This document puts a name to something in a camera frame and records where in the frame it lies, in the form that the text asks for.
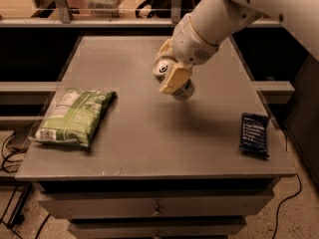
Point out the black backpack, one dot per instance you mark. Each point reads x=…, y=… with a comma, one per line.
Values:
x=162, y=8

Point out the lower drawer knob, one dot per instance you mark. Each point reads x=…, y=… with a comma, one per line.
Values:
x=157, y=236

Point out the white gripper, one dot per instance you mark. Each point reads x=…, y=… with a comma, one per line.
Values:
x=189, y=46

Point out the grey metal railing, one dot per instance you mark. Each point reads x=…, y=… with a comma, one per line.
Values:
x=59, y=14

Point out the silver 7up soda can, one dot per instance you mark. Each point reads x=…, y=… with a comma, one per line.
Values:
x=174, y=78

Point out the upper drawer knob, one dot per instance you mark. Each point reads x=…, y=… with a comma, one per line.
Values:
x=157, y=213

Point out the grey drawer cabinet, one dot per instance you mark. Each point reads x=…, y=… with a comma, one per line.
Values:
x=153, y=152

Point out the green snack bag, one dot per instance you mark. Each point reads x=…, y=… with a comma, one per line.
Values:
x=75, y=117

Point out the dark blue snack bar wrapper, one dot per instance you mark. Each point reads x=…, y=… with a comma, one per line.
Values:
x=253, y=135

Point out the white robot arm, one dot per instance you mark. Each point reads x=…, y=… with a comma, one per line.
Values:
x=215, y=20

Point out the drawer knob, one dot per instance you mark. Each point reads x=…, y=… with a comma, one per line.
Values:
x=157, y=236
x=157, y=213

